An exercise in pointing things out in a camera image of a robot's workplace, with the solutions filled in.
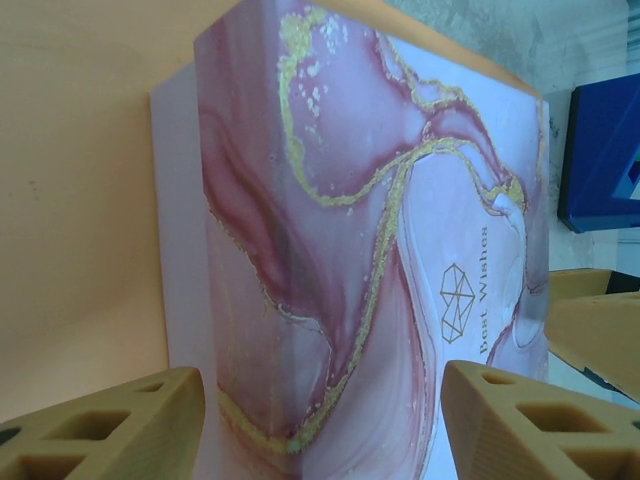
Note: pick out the orange cloth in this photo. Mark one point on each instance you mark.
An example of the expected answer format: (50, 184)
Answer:
(75, 200)

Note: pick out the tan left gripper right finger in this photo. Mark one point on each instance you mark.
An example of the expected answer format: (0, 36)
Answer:
(500, 430)

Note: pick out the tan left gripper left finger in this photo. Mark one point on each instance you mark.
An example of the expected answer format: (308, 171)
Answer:
(100, 440)

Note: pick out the pink marble gift box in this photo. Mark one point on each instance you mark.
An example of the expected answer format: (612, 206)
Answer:
(350, 250)

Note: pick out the blue tape dispenser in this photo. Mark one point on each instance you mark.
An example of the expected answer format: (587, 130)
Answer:
(600, 160)

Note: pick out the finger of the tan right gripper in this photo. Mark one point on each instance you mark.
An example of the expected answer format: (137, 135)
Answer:
(600, 335)
(575, 285)

